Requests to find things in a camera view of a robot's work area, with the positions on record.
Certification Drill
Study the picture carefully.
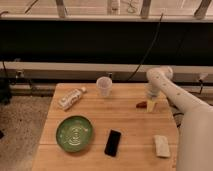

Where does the clear plastic cup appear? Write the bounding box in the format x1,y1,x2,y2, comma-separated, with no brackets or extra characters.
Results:
96,77,112,97

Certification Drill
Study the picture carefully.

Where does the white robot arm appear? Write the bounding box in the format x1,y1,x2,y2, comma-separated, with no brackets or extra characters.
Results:
146,66,213,171

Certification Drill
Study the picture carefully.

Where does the green ceramic bowl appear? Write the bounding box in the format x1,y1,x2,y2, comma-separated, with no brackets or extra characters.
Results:
55,115,93,153

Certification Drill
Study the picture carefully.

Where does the black hanging cable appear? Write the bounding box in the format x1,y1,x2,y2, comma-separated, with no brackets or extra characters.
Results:
125,13,165,83

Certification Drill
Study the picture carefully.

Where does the black smartphone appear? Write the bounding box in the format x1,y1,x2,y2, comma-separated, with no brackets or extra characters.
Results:
104,130,121,157

